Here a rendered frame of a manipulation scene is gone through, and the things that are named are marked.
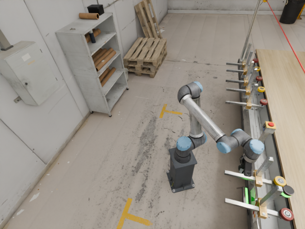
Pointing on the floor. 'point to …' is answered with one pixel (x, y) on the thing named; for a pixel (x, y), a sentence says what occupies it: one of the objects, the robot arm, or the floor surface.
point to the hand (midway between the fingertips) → (241, 173)
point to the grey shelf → (77, 67)
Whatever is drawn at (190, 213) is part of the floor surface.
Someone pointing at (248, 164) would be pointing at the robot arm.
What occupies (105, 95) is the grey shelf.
